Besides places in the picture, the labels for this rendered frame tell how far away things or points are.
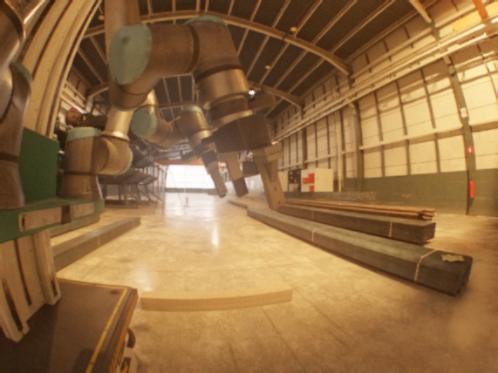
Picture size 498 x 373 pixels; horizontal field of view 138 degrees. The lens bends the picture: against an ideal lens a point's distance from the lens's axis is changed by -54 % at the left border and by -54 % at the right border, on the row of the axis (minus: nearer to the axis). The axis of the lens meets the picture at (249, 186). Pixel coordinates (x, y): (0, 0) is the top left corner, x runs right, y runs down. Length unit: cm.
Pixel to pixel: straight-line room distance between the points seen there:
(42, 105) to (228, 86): 74
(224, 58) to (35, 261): 87
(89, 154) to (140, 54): 58
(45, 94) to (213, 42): 71
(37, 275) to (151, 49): 84
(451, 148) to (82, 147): 907
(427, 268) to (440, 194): 701
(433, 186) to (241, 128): 872
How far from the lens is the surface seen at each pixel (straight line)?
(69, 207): 67
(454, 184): 855
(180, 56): 33
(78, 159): 82
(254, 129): 32
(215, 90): 34
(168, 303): 137
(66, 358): 68
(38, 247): 87
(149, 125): 67
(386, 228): 356
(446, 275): 181
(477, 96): 897
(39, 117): 90
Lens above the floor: 76
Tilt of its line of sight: 1 degrees up
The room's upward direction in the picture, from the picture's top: 1 degrees clockwise
